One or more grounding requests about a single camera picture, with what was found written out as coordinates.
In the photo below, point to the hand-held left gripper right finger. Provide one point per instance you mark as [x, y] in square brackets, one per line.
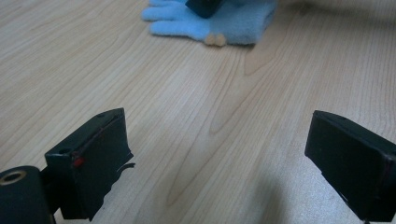
[355, 168]

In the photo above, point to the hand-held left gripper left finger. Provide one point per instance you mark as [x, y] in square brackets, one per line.
[93, 168]

